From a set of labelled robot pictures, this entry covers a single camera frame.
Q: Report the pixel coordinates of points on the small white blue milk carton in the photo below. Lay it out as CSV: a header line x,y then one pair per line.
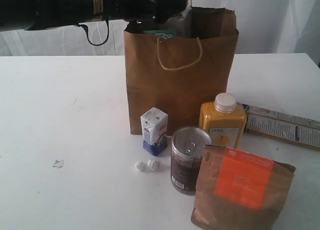
x,y
154,125

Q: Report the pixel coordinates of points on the clear jar with gold lid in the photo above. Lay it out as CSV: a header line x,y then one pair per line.
x,y
176,26

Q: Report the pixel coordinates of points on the brown pouch with orange label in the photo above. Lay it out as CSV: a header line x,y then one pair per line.
x,y
237,190

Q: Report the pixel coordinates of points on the dark can with pull-tab lid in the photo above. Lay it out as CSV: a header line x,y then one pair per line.
x,y
187,149

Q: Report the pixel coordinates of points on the long printed cardboard box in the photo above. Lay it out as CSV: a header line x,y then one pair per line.
x,y
284,127

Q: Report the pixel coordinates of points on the small torn tape scrap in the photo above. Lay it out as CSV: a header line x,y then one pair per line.
x,y
58,164

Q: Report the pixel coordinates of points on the brown paper shopping bag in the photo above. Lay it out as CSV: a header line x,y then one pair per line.
x,y
177,75

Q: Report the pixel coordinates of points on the white backdrop curtain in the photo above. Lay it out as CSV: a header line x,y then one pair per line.
x,y
265,26

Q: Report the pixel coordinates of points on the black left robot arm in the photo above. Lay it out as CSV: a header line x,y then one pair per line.
x,y
35,15

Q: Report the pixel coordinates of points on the yellow bottle with white cap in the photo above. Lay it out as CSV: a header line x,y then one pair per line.
x,y
224,119

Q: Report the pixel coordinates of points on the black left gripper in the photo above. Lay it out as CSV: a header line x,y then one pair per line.
x,y
131,10

